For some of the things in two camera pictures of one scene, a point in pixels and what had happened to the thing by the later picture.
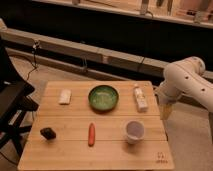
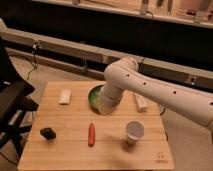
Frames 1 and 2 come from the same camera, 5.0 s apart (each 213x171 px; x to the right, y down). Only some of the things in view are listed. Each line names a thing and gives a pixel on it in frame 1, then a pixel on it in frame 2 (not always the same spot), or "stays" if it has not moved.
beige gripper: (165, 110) -> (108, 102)
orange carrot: (91, 135) stays
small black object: (49, 133) stays
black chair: (15, 101) stays
